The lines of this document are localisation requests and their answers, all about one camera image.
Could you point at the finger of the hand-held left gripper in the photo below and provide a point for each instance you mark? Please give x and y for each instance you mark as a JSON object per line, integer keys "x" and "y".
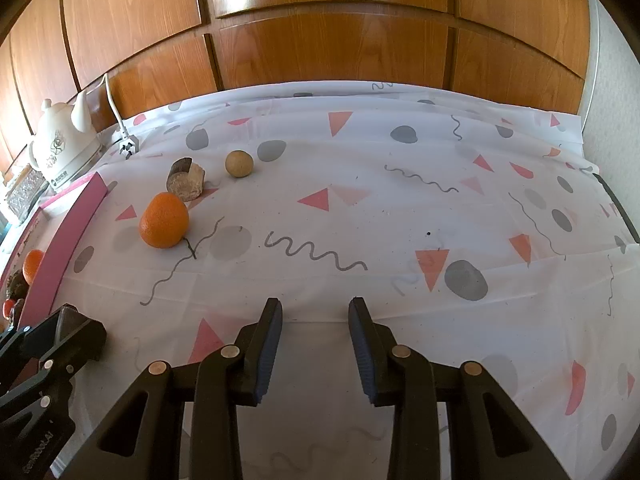
{"x": 35, "y": 337}
{"x": 50, "y": 385}

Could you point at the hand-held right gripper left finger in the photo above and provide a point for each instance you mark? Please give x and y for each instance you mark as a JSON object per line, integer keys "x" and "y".
{"x": 265, "y": 350}

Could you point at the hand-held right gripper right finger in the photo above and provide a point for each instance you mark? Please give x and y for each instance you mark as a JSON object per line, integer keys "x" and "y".
{"x": 361, "y": 355}

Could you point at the red tomato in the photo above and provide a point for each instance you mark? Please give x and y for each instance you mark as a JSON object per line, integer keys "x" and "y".
{"x": 8, "y": 307}

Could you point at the orange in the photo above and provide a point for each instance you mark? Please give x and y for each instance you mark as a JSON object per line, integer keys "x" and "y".
{"x": 164, "y": 221}
{"x": 33, "y": 266}

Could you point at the pink shallow cardboard box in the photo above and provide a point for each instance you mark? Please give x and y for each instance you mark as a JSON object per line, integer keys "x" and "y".
{"x": 70, "y": 240}

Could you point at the patterned glass box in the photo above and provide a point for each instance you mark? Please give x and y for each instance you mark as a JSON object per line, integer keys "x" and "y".
{"x": 25, "y": 192}

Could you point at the white ceramic electric kettle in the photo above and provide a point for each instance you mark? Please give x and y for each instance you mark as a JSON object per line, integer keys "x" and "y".
{"x": 65, "y": 155}

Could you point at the small beige potato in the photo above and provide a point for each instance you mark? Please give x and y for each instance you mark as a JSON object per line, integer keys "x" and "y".
{"x": 239, "y": 163}

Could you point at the wooden panelled wardrobe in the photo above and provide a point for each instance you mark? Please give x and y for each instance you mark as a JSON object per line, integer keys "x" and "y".
{"x": 325, "y": 20}

